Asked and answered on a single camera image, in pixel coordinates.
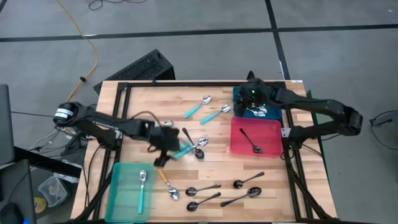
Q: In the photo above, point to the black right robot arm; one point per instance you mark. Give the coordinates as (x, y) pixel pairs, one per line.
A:
(326, 107)

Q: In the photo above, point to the clear plastic container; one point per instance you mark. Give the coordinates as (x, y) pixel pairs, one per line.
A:
(53, 191)

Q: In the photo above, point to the blue plastic tray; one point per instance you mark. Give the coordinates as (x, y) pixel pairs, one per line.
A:
(273, 114)

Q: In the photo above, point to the grey stand foot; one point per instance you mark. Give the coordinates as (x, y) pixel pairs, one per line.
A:
(385, 119)

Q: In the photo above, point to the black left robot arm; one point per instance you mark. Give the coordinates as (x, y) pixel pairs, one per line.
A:
(102, 124)

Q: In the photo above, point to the red plastic tray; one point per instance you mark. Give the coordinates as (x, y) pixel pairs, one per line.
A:
(270, 137)

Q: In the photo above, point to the black computer mouse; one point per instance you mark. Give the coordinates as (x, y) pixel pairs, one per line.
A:
(11, 214)

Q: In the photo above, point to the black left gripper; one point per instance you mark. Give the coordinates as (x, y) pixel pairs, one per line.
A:
(166, 141)

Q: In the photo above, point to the black desk bar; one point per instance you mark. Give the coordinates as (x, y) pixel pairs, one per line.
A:
(46, 161)

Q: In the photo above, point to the dark grey panel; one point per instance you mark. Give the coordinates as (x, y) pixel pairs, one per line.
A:
(6, 124)

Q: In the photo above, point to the teal plastic tray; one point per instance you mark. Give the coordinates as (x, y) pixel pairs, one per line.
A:
(124, 193)

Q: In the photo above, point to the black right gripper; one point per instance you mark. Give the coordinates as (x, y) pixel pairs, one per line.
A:
(253, 91)

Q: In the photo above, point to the yellow tape roll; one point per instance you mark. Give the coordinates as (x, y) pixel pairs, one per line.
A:
(40, 205)

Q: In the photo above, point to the black perforated metal box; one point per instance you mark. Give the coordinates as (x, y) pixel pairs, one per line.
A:
(140, 68)

